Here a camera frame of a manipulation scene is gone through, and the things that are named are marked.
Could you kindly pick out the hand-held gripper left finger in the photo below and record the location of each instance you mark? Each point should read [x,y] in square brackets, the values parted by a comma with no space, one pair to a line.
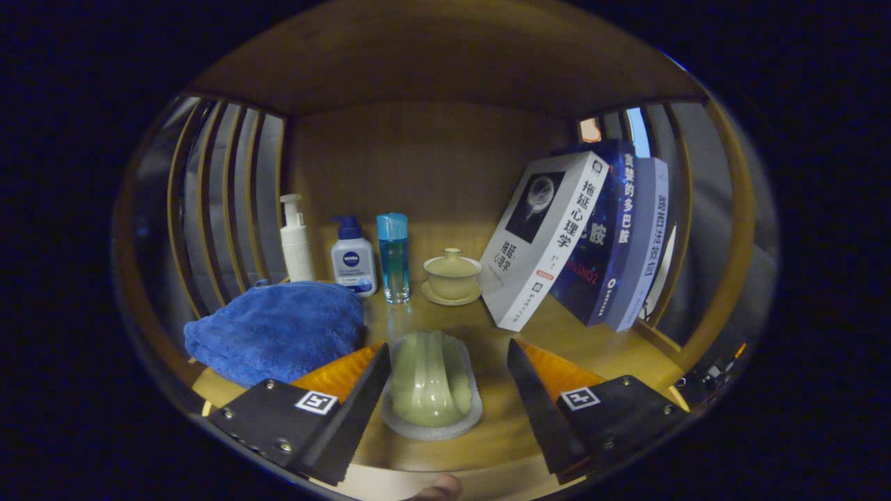
[351,424]

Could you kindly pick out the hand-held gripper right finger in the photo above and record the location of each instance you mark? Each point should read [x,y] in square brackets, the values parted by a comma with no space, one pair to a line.
[543,417]

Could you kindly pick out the wooden countertop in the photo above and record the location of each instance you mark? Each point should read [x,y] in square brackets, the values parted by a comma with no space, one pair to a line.
[501,431]

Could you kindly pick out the wooden cabinet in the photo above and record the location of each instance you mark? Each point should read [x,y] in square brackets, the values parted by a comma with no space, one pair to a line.
[431,160]

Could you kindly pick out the blue folded towel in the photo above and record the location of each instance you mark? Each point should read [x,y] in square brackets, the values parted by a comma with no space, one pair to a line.
[271,334]

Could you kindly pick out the white bottle blue cap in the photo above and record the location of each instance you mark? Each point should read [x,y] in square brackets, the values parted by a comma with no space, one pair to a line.
[353,264]

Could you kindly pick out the blue transparent bottle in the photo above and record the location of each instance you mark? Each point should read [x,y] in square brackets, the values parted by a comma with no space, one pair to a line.
[394,264]

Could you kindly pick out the white book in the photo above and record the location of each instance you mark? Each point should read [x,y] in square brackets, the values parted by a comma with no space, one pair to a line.
[536,250]

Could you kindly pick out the beige lidded teacup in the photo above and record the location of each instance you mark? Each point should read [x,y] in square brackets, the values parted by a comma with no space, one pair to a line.
[452,275]

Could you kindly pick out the black electronic equipment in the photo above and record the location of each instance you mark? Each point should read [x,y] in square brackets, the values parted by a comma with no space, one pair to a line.
[710,383]

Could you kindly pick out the white pump bottle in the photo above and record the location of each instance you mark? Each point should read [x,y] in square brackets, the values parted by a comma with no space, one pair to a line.
[298,250]

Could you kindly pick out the dark blue book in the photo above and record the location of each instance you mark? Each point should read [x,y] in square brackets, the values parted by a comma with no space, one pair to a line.
[605,243]

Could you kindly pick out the light blue book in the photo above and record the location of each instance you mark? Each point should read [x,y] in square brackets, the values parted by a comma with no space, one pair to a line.
[644,243]

